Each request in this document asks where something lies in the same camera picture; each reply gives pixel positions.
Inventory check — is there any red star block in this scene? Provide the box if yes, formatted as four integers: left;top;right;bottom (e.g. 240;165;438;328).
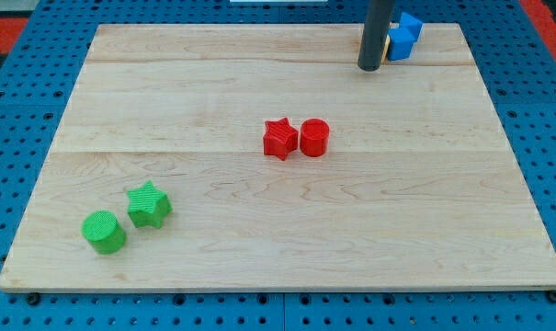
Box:
263;118;299;161

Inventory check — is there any red cylinder block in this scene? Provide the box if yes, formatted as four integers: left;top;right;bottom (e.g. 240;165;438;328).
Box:
300;118;330;157

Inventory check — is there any wooden board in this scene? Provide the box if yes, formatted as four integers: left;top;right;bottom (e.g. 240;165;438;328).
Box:
0;23;556;293

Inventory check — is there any green star block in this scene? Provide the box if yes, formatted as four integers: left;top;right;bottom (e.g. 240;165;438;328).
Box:
127;180;173;229

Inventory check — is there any yellow block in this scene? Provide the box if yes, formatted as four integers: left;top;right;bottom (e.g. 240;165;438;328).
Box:
380;34;391;64

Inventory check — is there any blue cube block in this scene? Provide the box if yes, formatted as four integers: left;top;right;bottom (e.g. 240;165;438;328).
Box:
387;28;415;61

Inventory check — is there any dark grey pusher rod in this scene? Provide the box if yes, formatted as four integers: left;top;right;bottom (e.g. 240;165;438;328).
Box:
357;0;395;72

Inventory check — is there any green cylinder block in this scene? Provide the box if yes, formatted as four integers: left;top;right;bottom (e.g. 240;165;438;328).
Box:
81;211;126;255

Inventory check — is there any blue block behind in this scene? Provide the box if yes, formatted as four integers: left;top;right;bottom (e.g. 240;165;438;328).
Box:
399;12;424;40

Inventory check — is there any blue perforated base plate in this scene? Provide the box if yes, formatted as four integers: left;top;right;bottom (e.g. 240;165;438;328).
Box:
0;0;556;330

